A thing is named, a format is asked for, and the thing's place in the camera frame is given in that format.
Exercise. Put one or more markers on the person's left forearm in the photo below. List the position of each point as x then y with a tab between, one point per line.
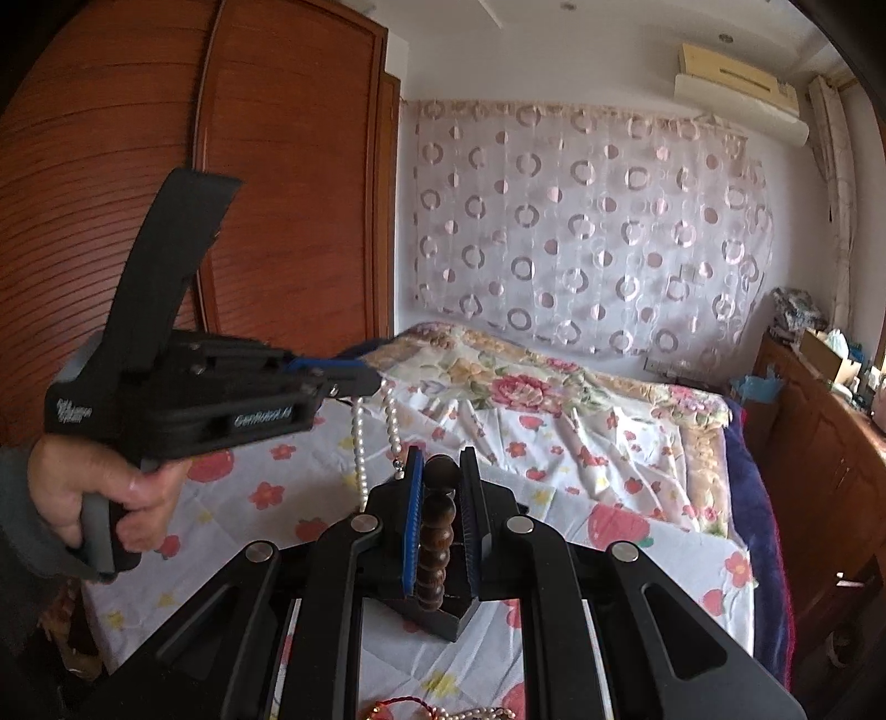
21	588

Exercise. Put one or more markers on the cardboard box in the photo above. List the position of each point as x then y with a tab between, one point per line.
827	356

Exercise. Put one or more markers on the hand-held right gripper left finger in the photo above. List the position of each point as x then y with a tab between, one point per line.
414	533

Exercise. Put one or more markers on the patterned fabric bag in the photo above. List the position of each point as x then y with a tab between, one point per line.
796	315

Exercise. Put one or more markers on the strawberry print bed sheet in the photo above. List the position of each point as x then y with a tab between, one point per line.
277	478

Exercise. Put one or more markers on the dark blue blanket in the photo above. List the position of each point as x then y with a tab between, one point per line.
765	526

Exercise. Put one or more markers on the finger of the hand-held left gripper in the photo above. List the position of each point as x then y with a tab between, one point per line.
315	363
353	381

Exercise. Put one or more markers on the sheer circle-patterned curtain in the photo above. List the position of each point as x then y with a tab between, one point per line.
588	228

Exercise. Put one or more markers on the floral quilt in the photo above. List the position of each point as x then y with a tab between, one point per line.
526	401

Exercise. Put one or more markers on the person's left hand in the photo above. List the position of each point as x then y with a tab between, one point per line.
76	478

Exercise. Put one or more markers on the cream side curtain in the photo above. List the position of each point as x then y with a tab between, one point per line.
834	208

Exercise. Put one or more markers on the white wall air conditioner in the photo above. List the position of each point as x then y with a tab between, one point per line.
740	90

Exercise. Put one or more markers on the brown wooden dresser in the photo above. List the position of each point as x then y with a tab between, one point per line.
830	484

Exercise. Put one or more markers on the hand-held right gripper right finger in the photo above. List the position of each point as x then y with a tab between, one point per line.
472	533

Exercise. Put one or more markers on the dark wooden jewelry stand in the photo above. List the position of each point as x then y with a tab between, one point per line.
439	526

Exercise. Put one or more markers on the wall socket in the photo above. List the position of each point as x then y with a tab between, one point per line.
657	365

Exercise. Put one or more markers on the brown wooden wardrobe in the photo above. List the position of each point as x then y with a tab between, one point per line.
277	173

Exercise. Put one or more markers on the blue plastic bag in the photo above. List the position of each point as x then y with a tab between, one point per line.
754	388

